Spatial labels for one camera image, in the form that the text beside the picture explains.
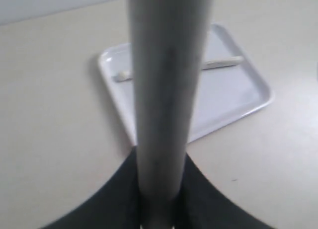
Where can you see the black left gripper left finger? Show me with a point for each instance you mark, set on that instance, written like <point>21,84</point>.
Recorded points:
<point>116,205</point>

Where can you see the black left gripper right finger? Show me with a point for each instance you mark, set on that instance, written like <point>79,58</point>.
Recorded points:
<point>201,206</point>

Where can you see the white drumstick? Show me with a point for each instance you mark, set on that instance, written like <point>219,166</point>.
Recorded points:
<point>214,64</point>
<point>168,40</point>

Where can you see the white rectangular plastic tray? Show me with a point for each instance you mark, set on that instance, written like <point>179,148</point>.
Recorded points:
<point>224,95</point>

